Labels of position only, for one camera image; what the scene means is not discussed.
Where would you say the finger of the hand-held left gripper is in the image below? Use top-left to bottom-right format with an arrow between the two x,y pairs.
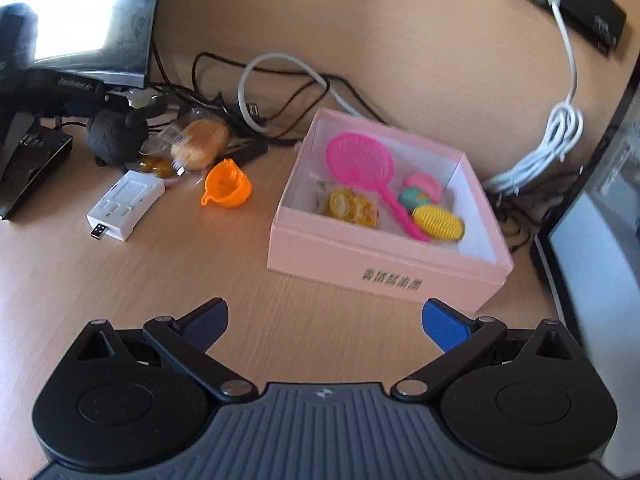
30,67 -> 126,117

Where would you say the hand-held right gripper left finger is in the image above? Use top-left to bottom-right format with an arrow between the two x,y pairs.
75,298 -> 257,404

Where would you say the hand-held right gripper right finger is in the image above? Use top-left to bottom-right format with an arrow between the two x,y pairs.
391,299 -> 576,404

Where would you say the dark grey plush toy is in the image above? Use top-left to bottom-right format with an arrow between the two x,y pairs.
87,109 -> 149,167

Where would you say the amber candy packet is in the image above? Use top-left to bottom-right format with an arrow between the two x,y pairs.
139,154 -> 187,180

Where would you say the pink cardboard box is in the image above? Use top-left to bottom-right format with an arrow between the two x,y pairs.
267,107 -> 515,314

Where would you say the packaged round bread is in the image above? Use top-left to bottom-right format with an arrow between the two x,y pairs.
159,119 -> 232,172

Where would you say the orange toy cup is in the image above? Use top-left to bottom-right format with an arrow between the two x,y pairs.
201,158 -> 253,209

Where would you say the white monitor base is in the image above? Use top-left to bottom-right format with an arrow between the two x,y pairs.
106,86 -> 163,112

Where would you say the black framed computer monitor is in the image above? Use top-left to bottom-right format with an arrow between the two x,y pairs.
0,0 -> 167,92

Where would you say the black flat stand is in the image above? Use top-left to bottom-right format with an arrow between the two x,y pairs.
0,110 -> 74,221

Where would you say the yellow toy corn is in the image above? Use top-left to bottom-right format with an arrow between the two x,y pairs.
412,203 -> 466,242

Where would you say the white usb hub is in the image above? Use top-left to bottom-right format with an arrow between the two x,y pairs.
86,169 -> 166,242

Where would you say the pink toy macaron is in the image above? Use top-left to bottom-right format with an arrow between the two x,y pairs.
404,172 -> 444,202

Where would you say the yellow candy packet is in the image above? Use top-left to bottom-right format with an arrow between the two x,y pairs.
315,185 -> 379,227

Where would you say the dark framed side monitor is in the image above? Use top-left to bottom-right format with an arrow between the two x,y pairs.
532,110 -> 640,356

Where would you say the pink toy strainer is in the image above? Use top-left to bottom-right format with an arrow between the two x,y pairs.
326,132 -> 431,244

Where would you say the black power strip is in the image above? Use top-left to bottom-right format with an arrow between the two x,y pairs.
477,0 -> 629,57

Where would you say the black power cable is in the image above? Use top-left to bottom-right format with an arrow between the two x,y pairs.
192,51 -> 332,137

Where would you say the grey thick cable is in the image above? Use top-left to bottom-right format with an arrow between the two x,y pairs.
238,52 -> 362,132

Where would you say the white power cable with plug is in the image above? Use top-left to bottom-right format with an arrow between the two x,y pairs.
484,0 -> 584,197

